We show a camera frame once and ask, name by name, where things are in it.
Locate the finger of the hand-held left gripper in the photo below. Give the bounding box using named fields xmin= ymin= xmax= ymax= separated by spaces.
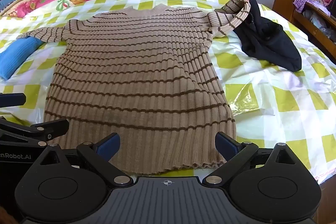
xmin=0 ymin=93 xmax=26 ymax=109
xmin=0 ymin=116 xmax=69 ymax=146

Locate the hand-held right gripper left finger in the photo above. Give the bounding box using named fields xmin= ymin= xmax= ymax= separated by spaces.
xmin=39 ymin=132 xmax=133 ymax=187

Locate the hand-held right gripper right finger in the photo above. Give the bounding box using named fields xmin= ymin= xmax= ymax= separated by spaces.
xmin=203 ymin=132 xmax=302 ymax=186

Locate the beige brown-striped knit sweater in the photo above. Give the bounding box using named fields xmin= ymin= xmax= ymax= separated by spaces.
xmin=17 ymin=0 xmax=251 ymax=176

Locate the blue knit garment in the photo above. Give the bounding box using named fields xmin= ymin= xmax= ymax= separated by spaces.
xmin=0 ymin=36 xmax=44 ymax=81

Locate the green checked plastic sheet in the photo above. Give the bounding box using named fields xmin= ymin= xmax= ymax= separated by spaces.
xmin=0 ymin=0 xmax=336 ymax=185

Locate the blue pillow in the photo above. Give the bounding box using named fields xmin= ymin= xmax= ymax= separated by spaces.
xmin=0 ymin=0 xmax=18 ymax=13

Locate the black garment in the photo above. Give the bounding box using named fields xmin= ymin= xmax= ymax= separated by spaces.
xmin=232 ymin=0 xmax=302 ymax=73

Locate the wooden desk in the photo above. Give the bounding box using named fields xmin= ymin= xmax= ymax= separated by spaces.
xmin=272 ymin=0 xmax=336 ymax=56

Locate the purple floral cloth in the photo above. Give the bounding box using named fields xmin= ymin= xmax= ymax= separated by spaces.
xmin=293 ymin=0 xmax=312 ymax=14

